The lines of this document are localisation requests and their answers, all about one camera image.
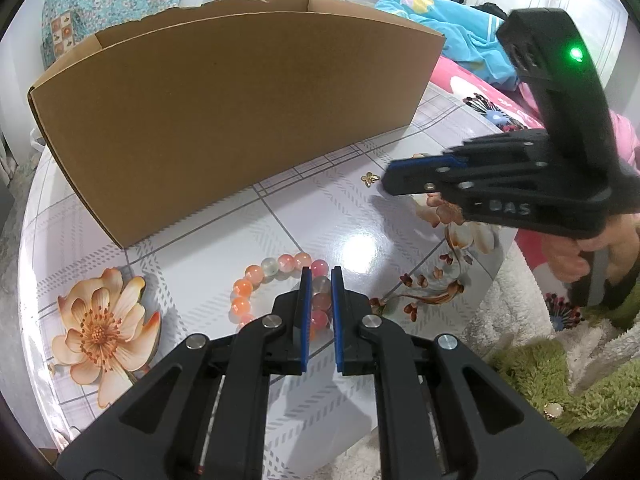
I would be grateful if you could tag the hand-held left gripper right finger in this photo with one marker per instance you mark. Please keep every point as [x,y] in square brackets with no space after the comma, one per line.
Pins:
[338,320]

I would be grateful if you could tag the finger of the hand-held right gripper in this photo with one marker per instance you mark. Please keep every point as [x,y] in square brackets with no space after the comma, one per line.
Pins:
[410,180]
[425,159]

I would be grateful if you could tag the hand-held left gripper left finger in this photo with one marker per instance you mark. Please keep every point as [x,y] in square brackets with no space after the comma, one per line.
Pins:
[305,320]

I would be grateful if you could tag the brown cardboard box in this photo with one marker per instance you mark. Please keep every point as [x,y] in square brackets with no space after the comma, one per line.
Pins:
[225,110]

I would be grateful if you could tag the person's right hand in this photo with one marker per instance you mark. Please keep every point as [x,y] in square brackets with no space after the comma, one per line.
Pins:
[562,260]

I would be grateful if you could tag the pink floral bedsheet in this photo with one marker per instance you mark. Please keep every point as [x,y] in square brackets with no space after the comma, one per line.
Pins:
[480,90]

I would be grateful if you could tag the blue cartoon blanket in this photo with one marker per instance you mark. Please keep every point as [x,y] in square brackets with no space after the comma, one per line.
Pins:
[450,35]

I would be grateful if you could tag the floral print table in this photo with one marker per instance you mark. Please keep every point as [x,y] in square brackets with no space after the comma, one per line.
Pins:
[175,270]

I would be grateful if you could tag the dark cloth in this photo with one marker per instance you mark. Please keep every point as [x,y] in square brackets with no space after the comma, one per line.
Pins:
[487,10]

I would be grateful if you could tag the green fluffy cloth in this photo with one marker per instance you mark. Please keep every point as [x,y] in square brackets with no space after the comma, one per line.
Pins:
[525,375]

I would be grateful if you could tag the gold round button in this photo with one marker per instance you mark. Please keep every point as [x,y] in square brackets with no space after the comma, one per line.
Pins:
[553,410]

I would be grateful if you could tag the checkered patch cloth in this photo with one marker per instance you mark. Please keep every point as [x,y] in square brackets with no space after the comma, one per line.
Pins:
[65,32]

